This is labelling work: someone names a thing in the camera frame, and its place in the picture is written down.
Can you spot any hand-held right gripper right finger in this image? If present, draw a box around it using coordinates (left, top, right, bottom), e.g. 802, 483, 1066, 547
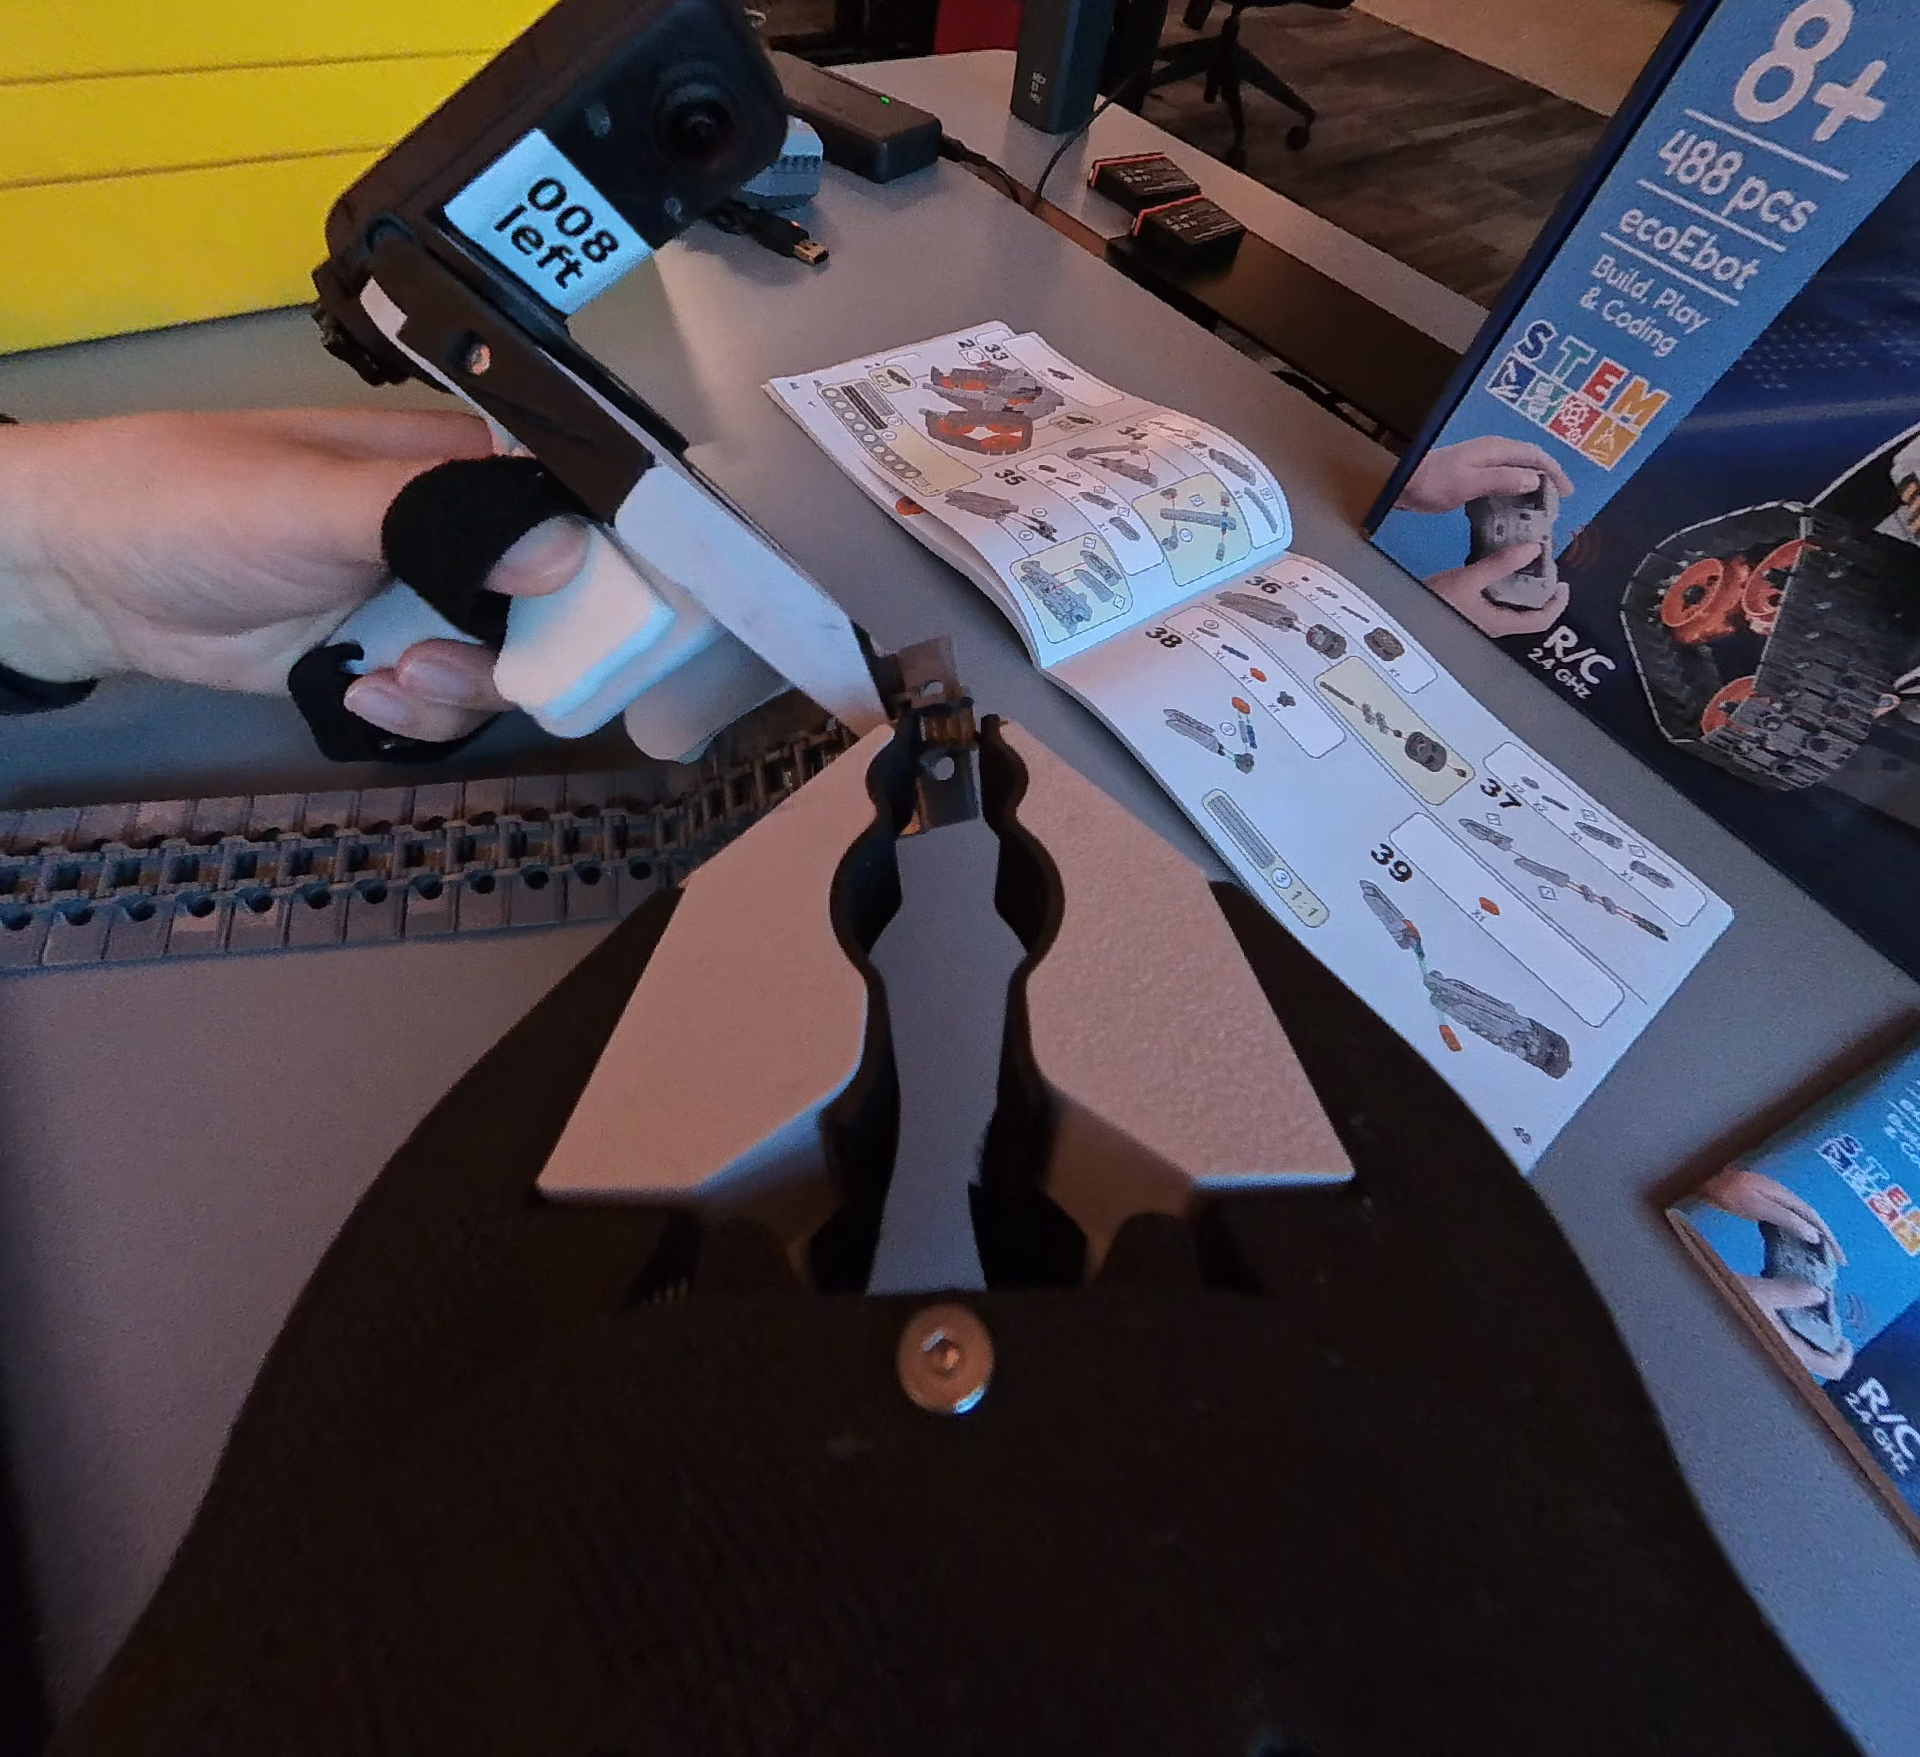
975, 718, 1358, 1293

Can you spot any black power adapter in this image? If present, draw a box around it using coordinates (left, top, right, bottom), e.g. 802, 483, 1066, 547
772, 55, 946, 186

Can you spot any grey track link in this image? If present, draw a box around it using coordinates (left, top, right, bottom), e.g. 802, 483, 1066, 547
881, 635, 996, 836

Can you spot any grey orange toy robot model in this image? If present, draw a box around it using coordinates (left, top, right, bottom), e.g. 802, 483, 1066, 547
732, 113, 831, 215

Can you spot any open instruction booklet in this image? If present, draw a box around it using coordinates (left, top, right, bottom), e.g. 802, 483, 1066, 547
765, 319, 1735, 1174

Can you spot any grey track chain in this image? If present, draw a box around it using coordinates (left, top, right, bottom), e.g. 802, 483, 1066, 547
0, 718, 859, 972

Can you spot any black battery pack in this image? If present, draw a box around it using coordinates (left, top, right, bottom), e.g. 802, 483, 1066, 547
1086, 150, 1201, 215
1133, 196, 1246, 265

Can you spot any blue robot kit box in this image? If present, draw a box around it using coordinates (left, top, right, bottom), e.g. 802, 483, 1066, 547
1361, 0, 1920, 858

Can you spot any yellow plastic bin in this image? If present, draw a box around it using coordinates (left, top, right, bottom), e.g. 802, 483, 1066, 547
0, 0, 625, 356

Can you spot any person's left hand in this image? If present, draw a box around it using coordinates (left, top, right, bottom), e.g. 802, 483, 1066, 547
0, 409, 590, 748

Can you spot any black USB cable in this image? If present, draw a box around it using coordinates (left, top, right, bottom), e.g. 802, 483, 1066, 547
705, 196, 831, 270

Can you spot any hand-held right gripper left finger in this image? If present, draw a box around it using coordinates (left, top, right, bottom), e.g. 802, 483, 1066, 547
537, 721, 918, 1293

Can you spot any grey desk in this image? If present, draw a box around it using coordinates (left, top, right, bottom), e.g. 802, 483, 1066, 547
0, 159, 1920, 1757

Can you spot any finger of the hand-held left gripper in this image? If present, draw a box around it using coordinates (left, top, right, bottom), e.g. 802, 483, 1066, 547
619, 443, 891, 742
627, 615, 819, 765

